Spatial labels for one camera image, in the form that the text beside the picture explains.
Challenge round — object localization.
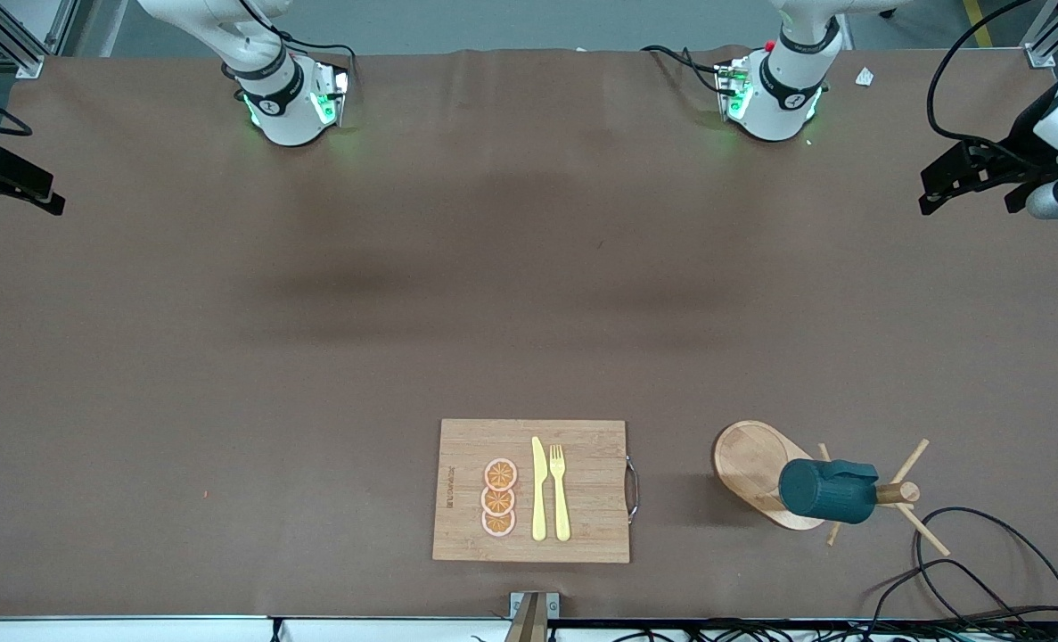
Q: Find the dark green cup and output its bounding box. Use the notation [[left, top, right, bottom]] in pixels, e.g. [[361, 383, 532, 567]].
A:
[[778, 457, 880, 524]]

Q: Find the wooden cup rack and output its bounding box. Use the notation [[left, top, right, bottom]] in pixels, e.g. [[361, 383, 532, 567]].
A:
[[712, 419, 951, 557]]

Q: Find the brown table cover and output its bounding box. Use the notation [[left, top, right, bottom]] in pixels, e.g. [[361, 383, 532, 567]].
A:
[[0, 45, 1058, 621]]

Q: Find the yellow plastic fork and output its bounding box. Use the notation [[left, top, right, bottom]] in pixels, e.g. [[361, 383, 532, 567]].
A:
[[549, 444, 572, 543]]

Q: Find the wooden cutting board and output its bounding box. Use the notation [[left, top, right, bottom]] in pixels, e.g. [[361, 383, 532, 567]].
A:
[[431, 419, 641, 564]]

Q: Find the yellow plastic knife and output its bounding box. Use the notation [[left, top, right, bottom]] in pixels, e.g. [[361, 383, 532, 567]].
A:
[[530, 436, 549, 542]]

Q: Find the black looped cable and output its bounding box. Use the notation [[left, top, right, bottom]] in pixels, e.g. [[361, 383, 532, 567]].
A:
[[914, 506, 1058, 625]]

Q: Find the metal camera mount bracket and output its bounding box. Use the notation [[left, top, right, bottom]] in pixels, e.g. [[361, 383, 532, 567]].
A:
[[504, 591, 561, 642]]

